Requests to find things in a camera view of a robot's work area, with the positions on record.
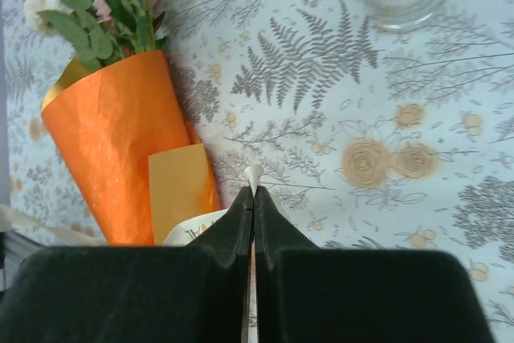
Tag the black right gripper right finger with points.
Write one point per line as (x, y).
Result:
(307, 293)

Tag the artificial flower bunch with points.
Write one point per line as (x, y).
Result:
(102, 32)

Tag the orange paper bouquet wrap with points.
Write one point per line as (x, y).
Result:
(138, 162)

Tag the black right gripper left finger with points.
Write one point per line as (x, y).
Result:
(194, 293)

